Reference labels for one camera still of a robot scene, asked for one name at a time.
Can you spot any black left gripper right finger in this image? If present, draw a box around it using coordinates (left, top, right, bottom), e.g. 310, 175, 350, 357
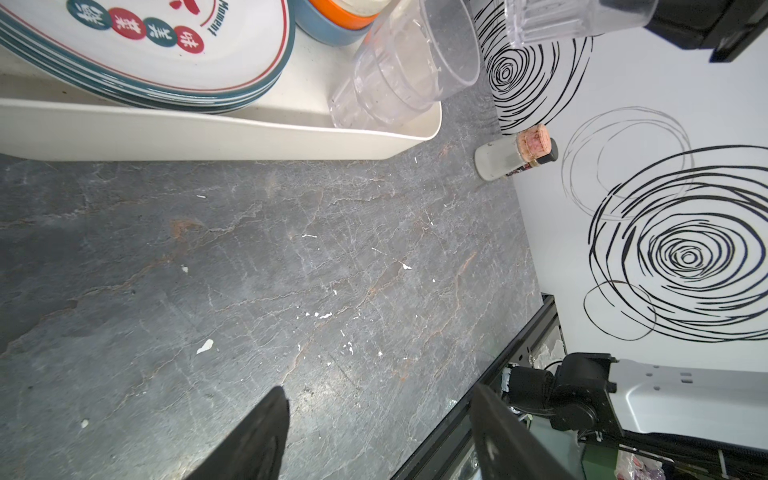
470, 384, 574, 480

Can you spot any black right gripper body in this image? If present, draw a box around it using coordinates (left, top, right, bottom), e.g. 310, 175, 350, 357
645, 0, 767, 63

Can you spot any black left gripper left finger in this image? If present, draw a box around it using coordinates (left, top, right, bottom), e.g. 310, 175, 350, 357
187, 386, 290, 480

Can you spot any clear plastic cup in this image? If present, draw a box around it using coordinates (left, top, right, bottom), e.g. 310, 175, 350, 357
329, 0, 481, 131
503, 0, 658, 48
329, 43, 435, 131

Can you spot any orange bowl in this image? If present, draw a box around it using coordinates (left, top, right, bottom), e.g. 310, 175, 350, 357
310, 0, 377, 30

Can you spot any green rim plate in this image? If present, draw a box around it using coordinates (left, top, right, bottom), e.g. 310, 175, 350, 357
0, 11, 296, 115

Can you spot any blue bowl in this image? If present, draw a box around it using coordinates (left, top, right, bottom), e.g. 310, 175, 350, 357
289, 0, 370, 46

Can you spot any cream bowl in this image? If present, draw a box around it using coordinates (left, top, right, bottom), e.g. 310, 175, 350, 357
342, 0, 390, 17

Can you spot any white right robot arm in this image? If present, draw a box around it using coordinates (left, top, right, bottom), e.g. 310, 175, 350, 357
502, 1, 767, 450

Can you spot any cream plastic bin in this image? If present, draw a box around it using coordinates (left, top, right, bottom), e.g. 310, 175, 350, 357
1, 31, 442, 161

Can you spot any pink lid glass jar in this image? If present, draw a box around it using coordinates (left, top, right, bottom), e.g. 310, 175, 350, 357
474, 124, 559, 181

